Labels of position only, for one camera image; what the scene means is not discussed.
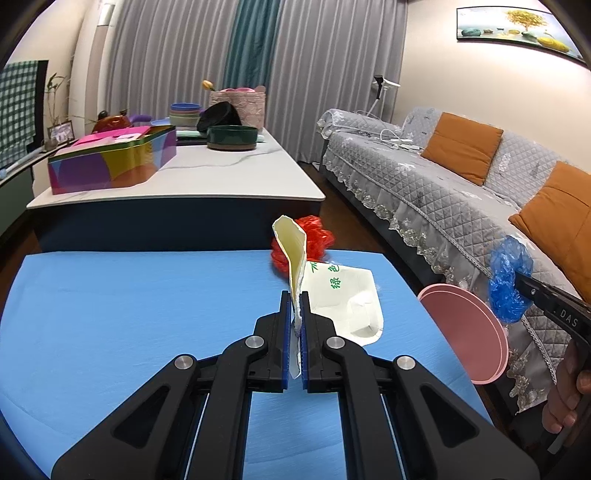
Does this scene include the white cable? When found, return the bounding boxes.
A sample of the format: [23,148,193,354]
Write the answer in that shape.
[379,129,423,151]

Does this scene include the green checkered cloth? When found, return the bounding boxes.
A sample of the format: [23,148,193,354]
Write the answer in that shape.
[0,60,49,169]

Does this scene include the grey curtain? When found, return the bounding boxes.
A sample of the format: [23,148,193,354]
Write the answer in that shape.
[104,0,409,164]

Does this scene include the stack of plastic bowls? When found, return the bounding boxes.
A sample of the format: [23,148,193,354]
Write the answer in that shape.
[168,102,202,126]

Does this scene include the pink trash bin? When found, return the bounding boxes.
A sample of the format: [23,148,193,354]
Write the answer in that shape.
[418,283,509,385]

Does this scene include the white-topped dark table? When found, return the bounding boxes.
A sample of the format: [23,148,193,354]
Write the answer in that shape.
[26,129,326,252]

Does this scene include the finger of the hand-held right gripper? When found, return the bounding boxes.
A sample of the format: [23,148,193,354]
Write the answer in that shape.
[515,272,555,315]

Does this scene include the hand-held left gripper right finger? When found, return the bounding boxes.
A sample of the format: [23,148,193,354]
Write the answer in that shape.
[299,292,541,480]

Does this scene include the grey quilted sofa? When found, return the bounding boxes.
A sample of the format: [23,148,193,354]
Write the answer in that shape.
[317,107,591,416]

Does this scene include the white rod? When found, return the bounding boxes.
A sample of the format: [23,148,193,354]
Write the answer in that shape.
[0,150,47,178]

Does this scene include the framed wall picture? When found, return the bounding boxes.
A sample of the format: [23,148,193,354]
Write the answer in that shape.
[456,7,587,63]

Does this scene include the white standing air conditioner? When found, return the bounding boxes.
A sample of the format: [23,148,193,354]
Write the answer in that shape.
[69,0,116,121]

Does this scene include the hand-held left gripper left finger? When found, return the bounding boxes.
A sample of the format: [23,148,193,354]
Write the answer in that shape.
[51,291,295,480]

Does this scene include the green cabinet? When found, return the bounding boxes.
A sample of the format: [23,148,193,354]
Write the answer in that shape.
[0,152,33,241]

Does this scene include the pink paper sheet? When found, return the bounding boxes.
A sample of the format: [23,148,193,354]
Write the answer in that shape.
[69,128,153,147]

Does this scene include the colourful rectangular box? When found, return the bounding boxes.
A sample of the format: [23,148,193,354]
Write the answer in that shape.
[47,127,178,195]

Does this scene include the blue plastic bag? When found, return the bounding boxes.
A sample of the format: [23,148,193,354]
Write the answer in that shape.
[489,235,534,324]

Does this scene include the small photo frame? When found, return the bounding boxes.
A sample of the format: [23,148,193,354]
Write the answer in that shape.
[47,121,75,144]

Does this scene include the white paper bag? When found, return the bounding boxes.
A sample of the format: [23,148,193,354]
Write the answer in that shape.
[271,215,385,379]

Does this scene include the orange cushion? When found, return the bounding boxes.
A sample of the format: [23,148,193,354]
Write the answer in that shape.
[508,161,591,296]
[421,112,504,186]

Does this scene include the green round tin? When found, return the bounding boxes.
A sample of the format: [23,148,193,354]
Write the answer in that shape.
[206,124,258,151]

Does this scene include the blue table mat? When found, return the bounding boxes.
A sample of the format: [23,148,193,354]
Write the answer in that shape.
[0,249,497,467]

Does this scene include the potted bamboo plant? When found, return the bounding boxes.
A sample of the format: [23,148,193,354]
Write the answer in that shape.
[45,71,70,130]

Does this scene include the pink lace basket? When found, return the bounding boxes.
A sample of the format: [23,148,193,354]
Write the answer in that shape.
[209,85,267,130]

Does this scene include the teal curtain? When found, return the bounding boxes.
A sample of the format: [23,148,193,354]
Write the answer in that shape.
[224,0,281,90]

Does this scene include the person's right hand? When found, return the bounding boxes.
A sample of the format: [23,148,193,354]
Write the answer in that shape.
[541,342,591,435]

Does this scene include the brown teapot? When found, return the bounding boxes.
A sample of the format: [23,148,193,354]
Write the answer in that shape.
[91,109,131,134]

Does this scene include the crumpled red plastic bag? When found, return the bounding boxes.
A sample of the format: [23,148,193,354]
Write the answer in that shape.
[270,215,335,278]

